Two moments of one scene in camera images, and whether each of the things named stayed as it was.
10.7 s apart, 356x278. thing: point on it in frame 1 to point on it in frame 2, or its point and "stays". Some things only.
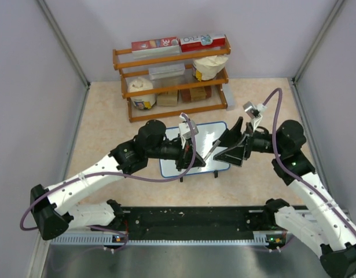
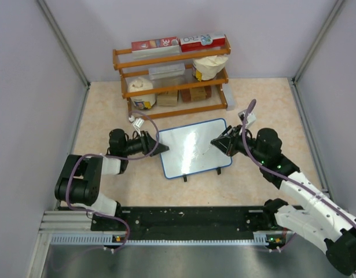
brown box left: [169, 99] stays
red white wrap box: [202, 42] stays
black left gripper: [184, 161] to [147, 143]
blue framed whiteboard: [208, 133] stays
